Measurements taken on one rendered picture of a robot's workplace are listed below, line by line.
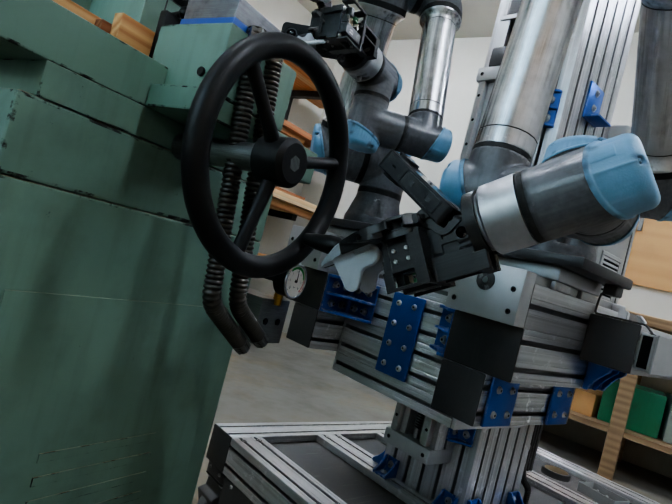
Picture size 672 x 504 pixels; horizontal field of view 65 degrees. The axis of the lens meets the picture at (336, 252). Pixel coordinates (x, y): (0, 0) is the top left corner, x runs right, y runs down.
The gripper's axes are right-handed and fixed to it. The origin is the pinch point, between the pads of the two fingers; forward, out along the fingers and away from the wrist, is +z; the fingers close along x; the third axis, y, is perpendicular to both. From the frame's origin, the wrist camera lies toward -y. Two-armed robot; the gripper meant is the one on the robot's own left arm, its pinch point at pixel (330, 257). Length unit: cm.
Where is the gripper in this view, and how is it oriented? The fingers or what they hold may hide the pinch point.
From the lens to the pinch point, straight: 65.7
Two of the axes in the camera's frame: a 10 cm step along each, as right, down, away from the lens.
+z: -8.1, 2.9, 5.1
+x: 5.6, 1.2, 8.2
